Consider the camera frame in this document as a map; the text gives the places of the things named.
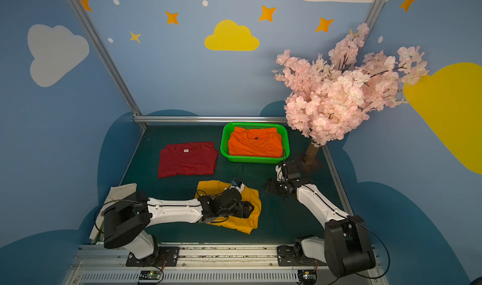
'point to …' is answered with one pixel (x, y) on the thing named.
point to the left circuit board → (150, 275)
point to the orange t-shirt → (255, 142)
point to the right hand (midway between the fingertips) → (272, 185)
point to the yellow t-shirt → (245, 225)
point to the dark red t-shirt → (188, 159)
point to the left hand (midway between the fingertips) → (250, 204)
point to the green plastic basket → (227, 129)
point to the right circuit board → (308, 277)
